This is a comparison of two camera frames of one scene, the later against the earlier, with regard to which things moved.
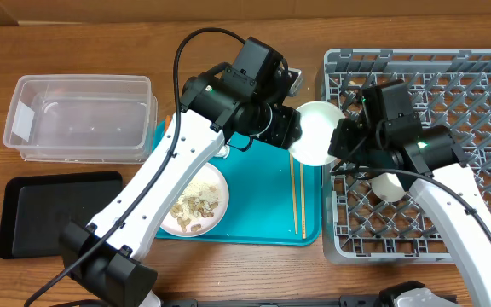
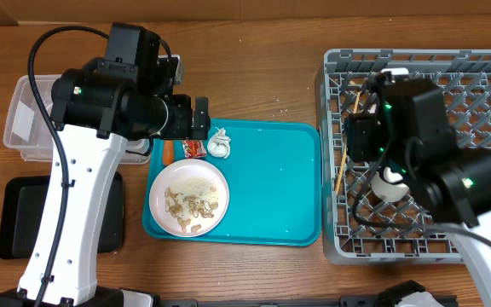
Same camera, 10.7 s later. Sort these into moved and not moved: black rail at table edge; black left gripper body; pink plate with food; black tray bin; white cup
Moved: black left gripper body
Not moved: white cup; black tray bin; black rail at table edge; pink plate with food
